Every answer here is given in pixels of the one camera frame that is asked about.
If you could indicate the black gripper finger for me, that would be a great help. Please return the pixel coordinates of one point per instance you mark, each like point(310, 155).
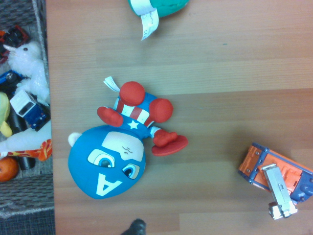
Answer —
point(135, 227)

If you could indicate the orange blue toy truck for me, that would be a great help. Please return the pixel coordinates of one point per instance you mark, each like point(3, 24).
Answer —
point(254, 159)

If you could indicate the Captain America plush toy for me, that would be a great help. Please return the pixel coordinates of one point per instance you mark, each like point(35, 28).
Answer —
point(110, 171)

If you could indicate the grey woven wicker basket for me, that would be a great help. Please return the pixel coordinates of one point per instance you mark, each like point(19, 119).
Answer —
point(24, 191)

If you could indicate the orange round toy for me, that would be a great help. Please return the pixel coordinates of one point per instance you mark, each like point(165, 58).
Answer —
point(7, 170)

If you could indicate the white blue toy truck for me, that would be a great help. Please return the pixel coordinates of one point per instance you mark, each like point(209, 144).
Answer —
point(24, 105)

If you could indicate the white unicorn plush toy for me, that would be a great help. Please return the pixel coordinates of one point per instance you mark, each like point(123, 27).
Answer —
point(31, 71)

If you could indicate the blue toy car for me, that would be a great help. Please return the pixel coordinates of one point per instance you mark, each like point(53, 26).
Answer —
point(8, 78)

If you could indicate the green plush toy white label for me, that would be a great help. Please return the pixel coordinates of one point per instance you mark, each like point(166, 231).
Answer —
point(168, 7)

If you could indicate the red black toy car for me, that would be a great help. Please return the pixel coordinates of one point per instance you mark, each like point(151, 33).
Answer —
point(14, 36)

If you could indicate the white plush with orange flames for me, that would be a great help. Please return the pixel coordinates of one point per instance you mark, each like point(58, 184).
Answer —
point(24, 142)

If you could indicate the teal yellow fish plush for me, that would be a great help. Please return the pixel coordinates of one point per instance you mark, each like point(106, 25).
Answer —
point(3, 110)

